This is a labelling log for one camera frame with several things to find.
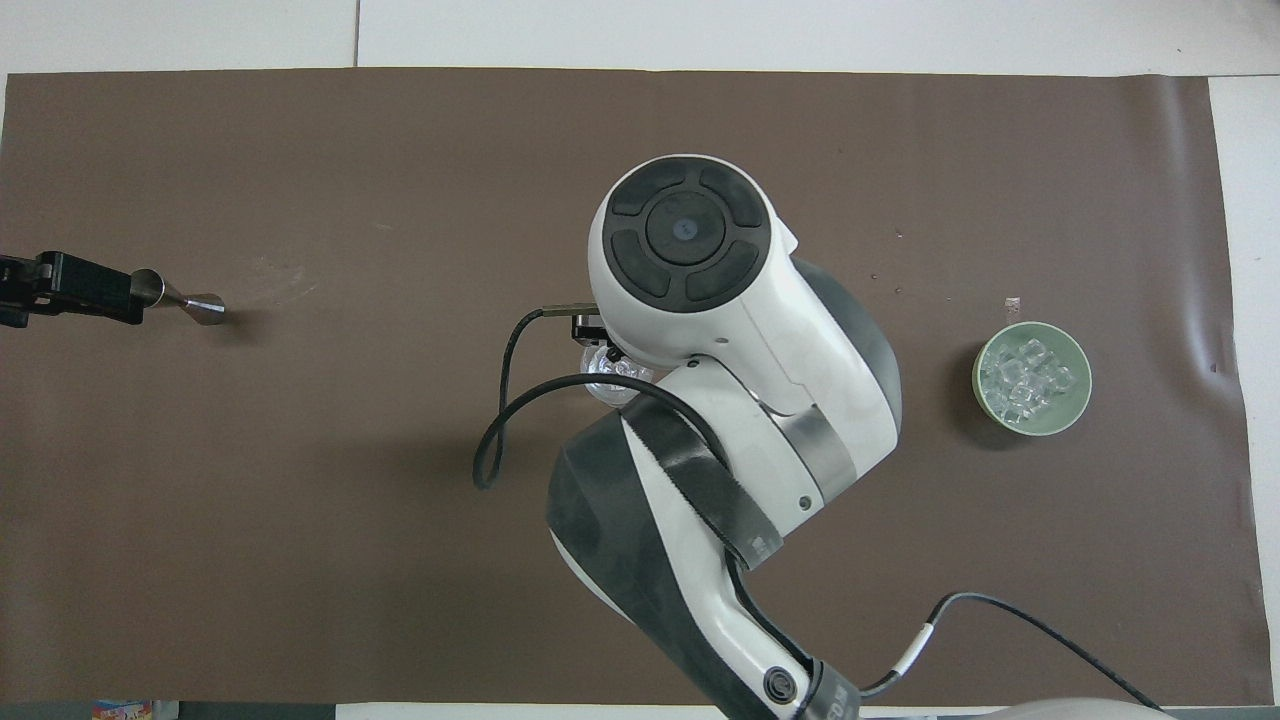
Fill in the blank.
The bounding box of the green bowl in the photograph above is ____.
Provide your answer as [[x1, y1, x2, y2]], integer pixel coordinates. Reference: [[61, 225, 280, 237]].
[[972, 320, 1093, 439]]

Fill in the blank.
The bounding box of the steel double cone jigger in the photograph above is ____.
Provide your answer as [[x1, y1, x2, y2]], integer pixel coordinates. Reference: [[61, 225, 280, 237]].
[[130, 267, 227, 327]]

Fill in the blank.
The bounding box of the clear drinking glass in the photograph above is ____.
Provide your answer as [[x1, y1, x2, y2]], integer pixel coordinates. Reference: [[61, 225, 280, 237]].
[[579, 340, 657, 408]]

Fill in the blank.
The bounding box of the black cable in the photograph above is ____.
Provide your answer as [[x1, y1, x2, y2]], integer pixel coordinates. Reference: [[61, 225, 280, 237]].
[[858, 592, 1167, 714], [473, 304, 737, 492]]

